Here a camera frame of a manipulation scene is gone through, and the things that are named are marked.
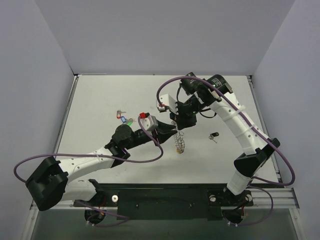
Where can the red tag key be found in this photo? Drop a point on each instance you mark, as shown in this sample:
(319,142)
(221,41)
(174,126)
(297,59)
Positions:
(119,113)

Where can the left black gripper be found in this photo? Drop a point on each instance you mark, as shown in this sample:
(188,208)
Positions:
(157,132)

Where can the blue key tag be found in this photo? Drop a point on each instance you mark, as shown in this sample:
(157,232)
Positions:
(124,120)

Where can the white disc wire keyring holder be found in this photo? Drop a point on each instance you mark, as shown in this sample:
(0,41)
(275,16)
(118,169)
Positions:
(178,138)

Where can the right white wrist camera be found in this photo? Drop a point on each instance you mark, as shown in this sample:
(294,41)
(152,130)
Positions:
(167,103)

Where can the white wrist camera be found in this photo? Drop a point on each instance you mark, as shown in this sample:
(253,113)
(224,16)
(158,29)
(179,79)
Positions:
(167,103)
(147,121)

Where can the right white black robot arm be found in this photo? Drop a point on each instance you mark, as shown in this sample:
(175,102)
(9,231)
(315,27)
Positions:
(216,94)

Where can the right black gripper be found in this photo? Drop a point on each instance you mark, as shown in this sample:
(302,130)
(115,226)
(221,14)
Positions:
(180,119)

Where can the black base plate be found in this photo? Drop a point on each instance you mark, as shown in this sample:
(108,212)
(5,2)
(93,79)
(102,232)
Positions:
(175,210)

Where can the black tag key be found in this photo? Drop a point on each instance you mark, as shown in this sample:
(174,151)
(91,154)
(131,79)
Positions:
(213,136)

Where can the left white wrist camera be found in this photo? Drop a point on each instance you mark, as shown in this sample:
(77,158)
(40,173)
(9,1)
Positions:
(147,121)

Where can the green key tag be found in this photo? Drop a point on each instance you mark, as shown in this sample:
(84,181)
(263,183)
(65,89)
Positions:
(130,121)

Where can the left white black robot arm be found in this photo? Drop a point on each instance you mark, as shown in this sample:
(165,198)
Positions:
(62,180)

